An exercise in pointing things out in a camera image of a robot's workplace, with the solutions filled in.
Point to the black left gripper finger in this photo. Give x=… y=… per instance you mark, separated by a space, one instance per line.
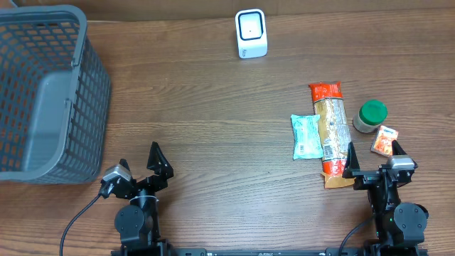
x=124 y=165
x=156 y=161

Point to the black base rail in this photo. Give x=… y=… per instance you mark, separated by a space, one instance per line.
x=330 y=251

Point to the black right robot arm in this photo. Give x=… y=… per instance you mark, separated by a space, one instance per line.
x=399 y=226

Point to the green lid jar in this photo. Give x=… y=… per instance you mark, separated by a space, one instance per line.
x=370 y=116

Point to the orange spaghetti package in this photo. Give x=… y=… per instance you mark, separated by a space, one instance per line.
x=333 y=130

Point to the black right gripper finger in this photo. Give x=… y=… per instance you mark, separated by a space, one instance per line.
x=352 y=160
x=397 y=149

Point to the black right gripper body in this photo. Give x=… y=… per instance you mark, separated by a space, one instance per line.
x=367 y=179

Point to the small orange snack packet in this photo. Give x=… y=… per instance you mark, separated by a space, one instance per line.
x=382 y=143

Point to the grey plastic basket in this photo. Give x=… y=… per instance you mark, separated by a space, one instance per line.
x=55 y=95

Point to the teal snack packet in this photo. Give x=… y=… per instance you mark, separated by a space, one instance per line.
x=307 y=142

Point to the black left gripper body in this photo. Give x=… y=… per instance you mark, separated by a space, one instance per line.
x=144 y=181

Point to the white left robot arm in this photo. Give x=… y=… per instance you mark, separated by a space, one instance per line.
x=138 y=222

